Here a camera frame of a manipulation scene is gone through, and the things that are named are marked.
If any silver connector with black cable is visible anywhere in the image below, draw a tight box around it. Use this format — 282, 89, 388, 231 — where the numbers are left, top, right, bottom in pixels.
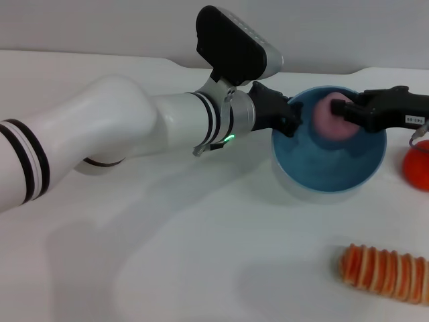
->
192, 140, 234, 157

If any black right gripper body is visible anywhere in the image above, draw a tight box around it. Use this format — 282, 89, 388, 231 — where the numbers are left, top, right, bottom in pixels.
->
354, 85, 429, 133

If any blue bowl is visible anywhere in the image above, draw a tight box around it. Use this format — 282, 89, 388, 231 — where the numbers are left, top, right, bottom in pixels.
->
270, 86, 388, 196

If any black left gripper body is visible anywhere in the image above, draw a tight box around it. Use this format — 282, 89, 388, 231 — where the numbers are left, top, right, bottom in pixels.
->
247, 81, 292, 131

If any pink toy peach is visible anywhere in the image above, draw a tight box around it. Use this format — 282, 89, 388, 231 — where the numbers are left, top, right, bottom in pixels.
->
313, 93, 361, 140

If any thin right gripper cable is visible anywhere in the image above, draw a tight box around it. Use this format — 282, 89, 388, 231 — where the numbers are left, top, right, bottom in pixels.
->
409, 123, 429, 150

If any orange striped toy shrimp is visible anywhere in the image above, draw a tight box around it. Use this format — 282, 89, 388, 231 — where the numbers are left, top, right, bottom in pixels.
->
338, 244, 429, 305

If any black silver wrist camera box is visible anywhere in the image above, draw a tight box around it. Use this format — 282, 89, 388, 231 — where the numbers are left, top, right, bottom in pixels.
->
195, 5, 284, 89

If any red toy tomato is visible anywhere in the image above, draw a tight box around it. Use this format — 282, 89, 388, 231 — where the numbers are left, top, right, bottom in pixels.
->
402, 140, 429, 192

